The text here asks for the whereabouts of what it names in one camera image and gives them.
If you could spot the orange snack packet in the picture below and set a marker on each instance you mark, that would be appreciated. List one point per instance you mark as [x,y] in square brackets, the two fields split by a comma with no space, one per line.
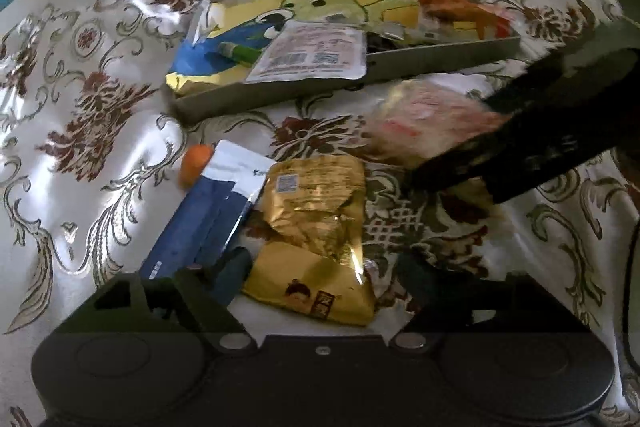
[460,9]

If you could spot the clear snack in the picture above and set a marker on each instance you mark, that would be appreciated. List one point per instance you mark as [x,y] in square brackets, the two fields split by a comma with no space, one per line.
[400,34]

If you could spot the green marker pen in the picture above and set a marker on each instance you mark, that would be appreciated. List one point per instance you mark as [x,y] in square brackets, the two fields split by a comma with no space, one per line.
[242,53]

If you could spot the yellow packet with cartoon face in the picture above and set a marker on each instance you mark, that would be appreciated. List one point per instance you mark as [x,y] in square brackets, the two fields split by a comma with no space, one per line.
[310,287]

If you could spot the gold crinkled snack packet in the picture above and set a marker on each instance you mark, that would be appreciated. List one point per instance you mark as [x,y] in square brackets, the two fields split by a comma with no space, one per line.
[315,197]

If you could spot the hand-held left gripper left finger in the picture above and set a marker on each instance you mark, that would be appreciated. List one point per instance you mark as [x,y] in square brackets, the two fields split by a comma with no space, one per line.
[231,277]

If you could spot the white snack pouch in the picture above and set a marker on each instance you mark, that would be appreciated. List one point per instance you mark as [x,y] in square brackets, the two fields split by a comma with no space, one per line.
[310,54]

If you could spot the blue snack stick packet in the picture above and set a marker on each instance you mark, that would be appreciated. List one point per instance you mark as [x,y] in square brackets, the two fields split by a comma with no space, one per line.
[200,217]

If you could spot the pink snack packet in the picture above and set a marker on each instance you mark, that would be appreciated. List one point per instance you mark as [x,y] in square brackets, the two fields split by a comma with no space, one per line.
[425,122]

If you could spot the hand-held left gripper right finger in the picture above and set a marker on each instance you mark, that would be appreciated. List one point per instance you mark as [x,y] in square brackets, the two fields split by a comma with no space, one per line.
[419,279]

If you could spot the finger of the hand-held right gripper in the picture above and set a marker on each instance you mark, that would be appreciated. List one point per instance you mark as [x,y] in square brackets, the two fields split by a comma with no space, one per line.
[525,79]
[450,167]

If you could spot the small orange candy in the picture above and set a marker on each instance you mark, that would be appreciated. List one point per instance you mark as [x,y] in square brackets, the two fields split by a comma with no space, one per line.
[196,164]

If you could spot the cartoon print tray box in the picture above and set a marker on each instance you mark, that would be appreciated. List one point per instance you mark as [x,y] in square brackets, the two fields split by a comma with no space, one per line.
[320,2]

